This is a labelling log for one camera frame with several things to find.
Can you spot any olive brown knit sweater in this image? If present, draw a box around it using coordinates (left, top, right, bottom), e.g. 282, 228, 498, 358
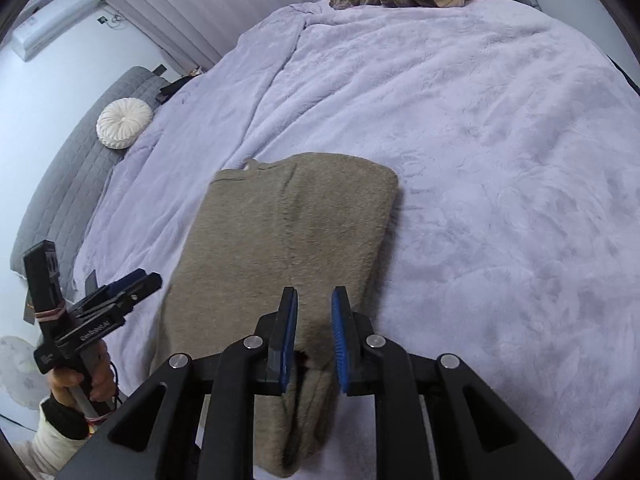
155, 153, 398, 478

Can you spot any left forearm white sleeve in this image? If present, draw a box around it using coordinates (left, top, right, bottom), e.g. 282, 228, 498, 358
15, 396, 91, 479

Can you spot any left hand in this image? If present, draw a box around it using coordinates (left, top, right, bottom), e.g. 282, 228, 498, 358
46, 341, 116, 409

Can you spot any round white pleated cushion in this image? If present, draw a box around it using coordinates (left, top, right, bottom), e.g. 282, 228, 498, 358
96, 98, 154, 151

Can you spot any lavender plush bed blanket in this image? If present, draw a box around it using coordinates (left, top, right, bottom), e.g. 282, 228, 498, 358
73, 0, 639, 479

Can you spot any white air conditioner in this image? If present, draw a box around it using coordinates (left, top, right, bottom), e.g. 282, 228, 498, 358
9, 0, 101, 62

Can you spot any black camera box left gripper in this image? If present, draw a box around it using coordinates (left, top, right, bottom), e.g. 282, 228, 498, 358
23, 240, 66, 342

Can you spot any black strap on bed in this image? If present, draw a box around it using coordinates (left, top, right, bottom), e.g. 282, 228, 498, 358
150, 63, 206, 106

